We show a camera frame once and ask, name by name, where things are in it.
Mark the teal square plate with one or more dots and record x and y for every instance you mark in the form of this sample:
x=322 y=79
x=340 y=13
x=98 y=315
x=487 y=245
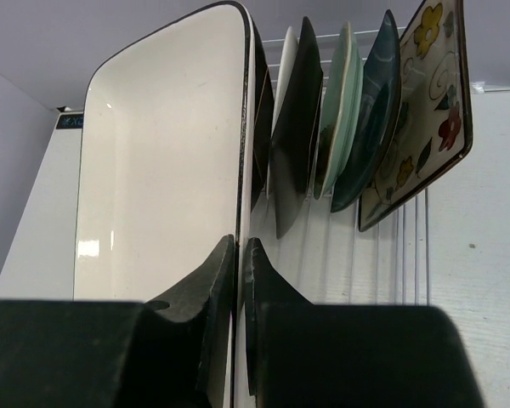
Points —
x=379 y=109

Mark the black floral plate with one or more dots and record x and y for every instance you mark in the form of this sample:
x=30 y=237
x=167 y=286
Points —
x=264 y=104
x=292 y=151

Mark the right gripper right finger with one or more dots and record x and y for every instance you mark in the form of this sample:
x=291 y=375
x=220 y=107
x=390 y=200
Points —
x=303 y=354

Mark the cream square flower plate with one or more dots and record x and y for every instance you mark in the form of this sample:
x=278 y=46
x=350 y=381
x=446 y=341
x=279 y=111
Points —
x=434 y=130

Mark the white rectangular plate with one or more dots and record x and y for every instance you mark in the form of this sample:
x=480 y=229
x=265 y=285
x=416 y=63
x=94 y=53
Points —
x=163 y=205

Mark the white wire dish rack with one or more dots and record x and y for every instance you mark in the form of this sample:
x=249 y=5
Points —
x=448 y=246

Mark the mint green round flower plate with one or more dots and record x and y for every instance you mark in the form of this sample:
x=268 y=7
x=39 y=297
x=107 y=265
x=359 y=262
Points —
x=339 y=112

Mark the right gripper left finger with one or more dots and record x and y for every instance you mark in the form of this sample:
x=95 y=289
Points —
x=110 y=348

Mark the round white green-rimmed plate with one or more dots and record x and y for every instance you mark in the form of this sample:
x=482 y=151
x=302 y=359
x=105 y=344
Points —
x=287 y=59

